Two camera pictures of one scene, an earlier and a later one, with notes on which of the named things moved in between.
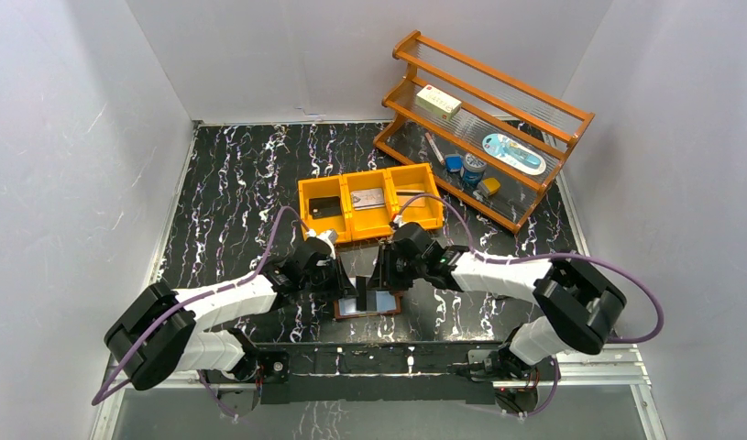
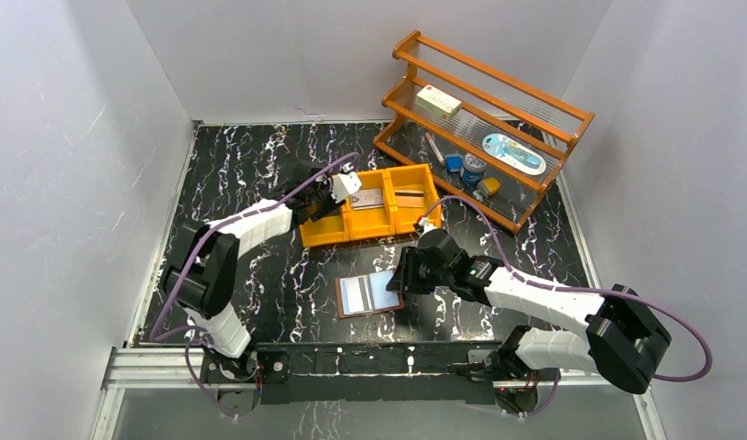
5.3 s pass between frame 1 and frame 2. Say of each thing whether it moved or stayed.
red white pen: stayed
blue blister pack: stayed
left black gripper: moved
